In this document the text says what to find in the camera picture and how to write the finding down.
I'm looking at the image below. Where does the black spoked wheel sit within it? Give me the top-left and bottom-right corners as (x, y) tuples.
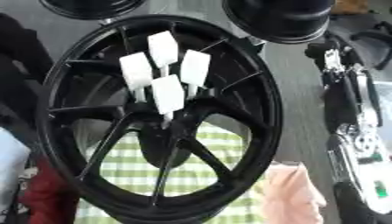
(35, 14), (285, 224)

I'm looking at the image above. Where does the black office chair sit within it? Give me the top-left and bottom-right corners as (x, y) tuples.
(349, 19), (392, 72)

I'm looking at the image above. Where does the black round tyre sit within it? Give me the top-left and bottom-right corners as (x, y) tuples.
(220, 0), (339, 45)

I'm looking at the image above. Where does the red cloth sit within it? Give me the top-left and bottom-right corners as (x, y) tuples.
(18, 157), (81, 224)

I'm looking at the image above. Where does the pink cloth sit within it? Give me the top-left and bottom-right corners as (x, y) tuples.
(262, 161), (330, 224)

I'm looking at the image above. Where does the brown box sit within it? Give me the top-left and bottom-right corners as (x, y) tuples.
(329, 0), (371, 16)

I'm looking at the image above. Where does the white flat-head pin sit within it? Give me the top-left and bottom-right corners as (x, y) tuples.
(147, 30), (181, 79)
(178, 49), (214, 101)
(150, 73), (187, 130)
(117, 52), (155, 103)

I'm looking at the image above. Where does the pale blue cloth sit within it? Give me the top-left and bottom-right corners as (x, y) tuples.
(0, 127), (34, 218)

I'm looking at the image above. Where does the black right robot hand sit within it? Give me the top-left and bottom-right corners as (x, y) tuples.
(303, 33), (385, 136)

